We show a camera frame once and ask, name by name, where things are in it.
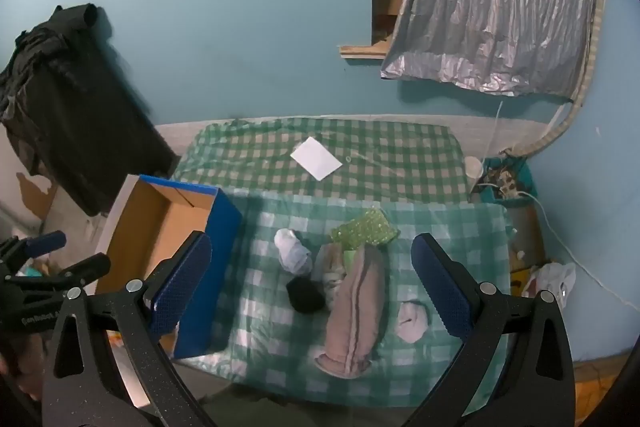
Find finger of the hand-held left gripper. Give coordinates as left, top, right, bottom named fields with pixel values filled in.
left=0, top=230, right=68, bottom=279
left=5, top=253, right=112, bottom=293

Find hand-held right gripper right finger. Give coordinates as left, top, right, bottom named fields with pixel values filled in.
left=400, top=233, right=576, bottom=427

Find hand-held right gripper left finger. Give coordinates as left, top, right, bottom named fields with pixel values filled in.
left=42, top=231, right=216, bottom=427

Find small white sock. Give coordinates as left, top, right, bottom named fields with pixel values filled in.
left=395, top=299, right=430, bottom=343

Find blue cardboard box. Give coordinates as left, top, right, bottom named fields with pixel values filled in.
left=95, top=174, right=244, bottom=360

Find green glitter sponge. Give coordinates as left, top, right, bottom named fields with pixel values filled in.
left=330, top=207, right=401, bottom=250

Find light green cloth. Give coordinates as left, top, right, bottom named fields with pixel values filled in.
left=342, top=244, right=371, bottom=269

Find patterned white brown cloth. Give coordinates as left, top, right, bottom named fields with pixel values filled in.
left=312, top=243, right=351, bottom=308

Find black sock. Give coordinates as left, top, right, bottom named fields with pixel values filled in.
left=286, top=276, right=327, bottom=315

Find light teal checked cloth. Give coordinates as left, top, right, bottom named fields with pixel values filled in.
left=185, top=187, right=513, bottom=413

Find brown cardboard box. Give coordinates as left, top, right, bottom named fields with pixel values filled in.
left=507, top=202, right=547, bottom=274

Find white plastic bag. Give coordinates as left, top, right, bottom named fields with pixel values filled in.
left=525, top=262, right=577, bottom=309

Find black hanging clothes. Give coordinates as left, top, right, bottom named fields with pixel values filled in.
left=0, top=4, right=181, bottom=218

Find dark green checked blanket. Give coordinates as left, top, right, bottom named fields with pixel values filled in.
left=172, top=117, right=473, bottom=208

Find teal basket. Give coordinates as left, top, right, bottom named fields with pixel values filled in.
left=470, top=154, right=538, bottom=204

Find white paper sheet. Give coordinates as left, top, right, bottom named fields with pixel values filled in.
left=291, top=137, right=344, bottom=182

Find wooden window sill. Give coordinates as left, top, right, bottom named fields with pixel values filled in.
left=340, top=44, right=389, bottom=60

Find patterned fabric band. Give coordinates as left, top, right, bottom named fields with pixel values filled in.
left=500, top=0, right=613, bottom=158

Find silver foil curtain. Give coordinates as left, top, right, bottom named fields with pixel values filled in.
left=381, top=0, right=608, bottom=98

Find white cable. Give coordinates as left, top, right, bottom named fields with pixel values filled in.
left=519, top=191, right=640, bottom=308

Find thin white cord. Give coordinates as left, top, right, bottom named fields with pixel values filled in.
left=481, top=99, right=504, bottom=158

